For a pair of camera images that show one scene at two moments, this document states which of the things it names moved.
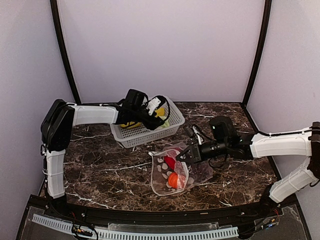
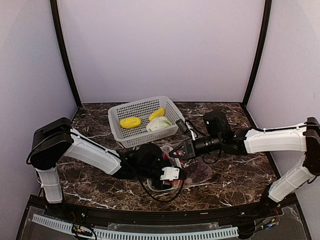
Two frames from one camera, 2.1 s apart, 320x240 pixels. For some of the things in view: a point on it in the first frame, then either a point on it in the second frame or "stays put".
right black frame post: [262, 45] stays put
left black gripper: [153, 124] to [161, 186]
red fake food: [170, 161] to [177, 182]
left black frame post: [53, 5] stays put
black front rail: [100, 213] stays put
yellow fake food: [160, 111] stays put
